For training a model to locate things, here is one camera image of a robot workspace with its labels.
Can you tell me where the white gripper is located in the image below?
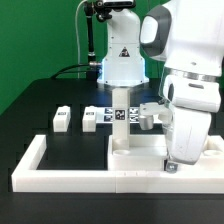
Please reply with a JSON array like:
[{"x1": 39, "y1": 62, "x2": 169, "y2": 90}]
[{"x1": 163, "y1": 106, "x2": 211, "y2": 174}]

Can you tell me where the white desk top tray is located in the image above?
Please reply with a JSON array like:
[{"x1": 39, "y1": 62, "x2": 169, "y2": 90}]
[{"x1": 107, "y1": 135, "x2": 224, "y2": 171}]

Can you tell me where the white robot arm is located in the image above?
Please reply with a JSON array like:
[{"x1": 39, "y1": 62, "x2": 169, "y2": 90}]
[{"x1": 98, "y1": 0, "x2": 224, "y2": 172}]

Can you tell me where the marker tag plate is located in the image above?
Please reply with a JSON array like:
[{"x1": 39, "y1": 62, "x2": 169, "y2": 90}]
[{"x1": 96, "y1": 107, "x2": 139, "y2": 124}]

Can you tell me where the white U-shaped fence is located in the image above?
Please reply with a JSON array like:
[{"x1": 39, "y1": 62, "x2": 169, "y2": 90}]
[{"x1": 11, "y1": 135, "x2": 224, "y2": 194}]

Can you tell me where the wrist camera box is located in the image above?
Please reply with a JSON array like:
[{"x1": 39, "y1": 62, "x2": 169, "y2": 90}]
[{"x1": 138, "y1": 102, "x2": 172, "y2": 130}]

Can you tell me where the black cable bundle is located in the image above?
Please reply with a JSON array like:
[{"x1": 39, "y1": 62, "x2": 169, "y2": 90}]
[{"x1": 50, "y1": 63, "x2": 101, "y2": 80}]

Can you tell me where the grey thin cable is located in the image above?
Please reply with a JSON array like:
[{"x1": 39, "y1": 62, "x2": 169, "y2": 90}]
[{"x1": 75, "y1": 0, "x2": 88, "y2": 80}]

